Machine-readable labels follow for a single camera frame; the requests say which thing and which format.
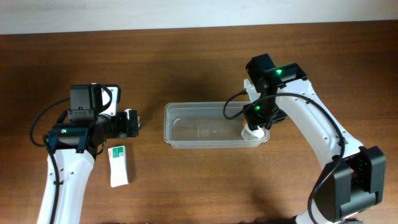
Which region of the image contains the white plastic bottle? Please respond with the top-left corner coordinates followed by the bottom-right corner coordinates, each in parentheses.
top-left (241, 124), bottom-right (265, 141)

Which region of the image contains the dark brown bottle white cap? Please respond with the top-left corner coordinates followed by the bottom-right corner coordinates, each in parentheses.
top-left (124, 108), bottom-right (142, 130)

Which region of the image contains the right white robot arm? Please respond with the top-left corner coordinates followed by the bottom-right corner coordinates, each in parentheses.
top-left (243, 54), bottom-right (386, 223)

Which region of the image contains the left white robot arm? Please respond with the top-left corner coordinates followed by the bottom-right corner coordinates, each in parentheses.
top-left (37, 83), bottom-right (141, 223)

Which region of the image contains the clear plastic container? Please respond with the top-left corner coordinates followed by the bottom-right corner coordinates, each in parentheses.
top-left (164, 101), bottom-right (270, 149)

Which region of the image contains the white green medicine box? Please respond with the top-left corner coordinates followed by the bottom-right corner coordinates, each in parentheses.
top-left (108, 146), bottom-right (129, 187)

